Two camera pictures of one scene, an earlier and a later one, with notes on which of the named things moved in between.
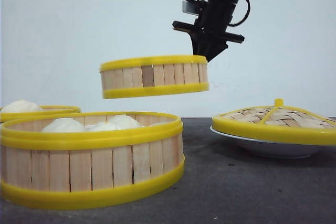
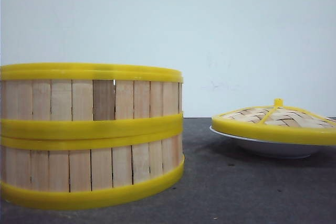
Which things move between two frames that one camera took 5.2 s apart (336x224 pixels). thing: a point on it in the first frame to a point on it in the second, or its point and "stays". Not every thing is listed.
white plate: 271,149 stays
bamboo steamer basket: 144,76 to 90,99
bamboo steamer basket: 70,164 stays
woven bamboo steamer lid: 279,123 stays
